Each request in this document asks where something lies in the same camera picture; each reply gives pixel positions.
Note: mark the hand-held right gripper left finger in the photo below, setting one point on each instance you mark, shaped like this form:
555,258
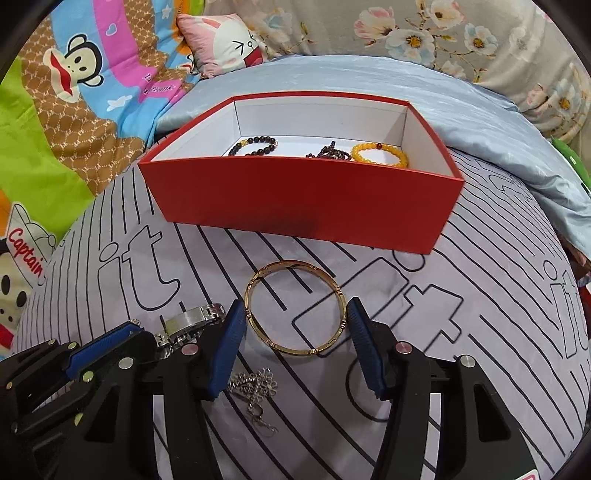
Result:
226,350

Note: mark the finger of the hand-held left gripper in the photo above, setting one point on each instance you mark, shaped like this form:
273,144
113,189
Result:
101,355
41,360

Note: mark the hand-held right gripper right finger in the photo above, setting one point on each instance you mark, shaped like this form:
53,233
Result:
364,350

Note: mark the gold bangle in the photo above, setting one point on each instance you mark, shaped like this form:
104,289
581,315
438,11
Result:
340,297

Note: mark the red cardboard box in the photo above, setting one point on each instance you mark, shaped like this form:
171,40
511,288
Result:
300,203

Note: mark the grey striped bedsheet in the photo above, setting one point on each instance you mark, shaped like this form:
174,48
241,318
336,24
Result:
461,346

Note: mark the colourful cartoon monkey blanket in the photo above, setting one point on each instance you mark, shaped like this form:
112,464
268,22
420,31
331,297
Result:
46,161

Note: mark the dark patterned fabric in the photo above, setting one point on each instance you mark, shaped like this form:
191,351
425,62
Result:
582,272

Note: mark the green object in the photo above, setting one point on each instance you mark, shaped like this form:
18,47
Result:
575,161

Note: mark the pink cartoon pillow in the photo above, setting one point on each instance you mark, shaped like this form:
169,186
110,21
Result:
221,46

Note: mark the floral grey pillow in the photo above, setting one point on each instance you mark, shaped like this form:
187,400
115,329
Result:
461,46

